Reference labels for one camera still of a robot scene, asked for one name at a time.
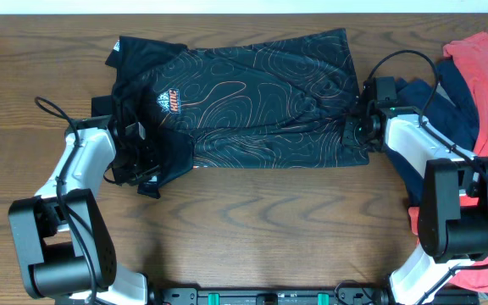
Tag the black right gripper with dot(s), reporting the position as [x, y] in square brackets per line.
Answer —
[347, 138]

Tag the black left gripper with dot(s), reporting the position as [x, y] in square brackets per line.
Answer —
[153, 167]

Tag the black patterned sports jersey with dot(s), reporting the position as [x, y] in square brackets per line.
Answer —
[269, 105]

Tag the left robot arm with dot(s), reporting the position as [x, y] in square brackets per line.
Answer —
[62, 244]

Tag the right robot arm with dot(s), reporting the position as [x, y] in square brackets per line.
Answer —
[453, 213]

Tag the navy blue garment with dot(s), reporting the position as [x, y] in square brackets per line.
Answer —
[459, 109]

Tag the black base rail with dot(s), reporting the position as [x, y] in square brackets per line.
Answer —
[348, 292]

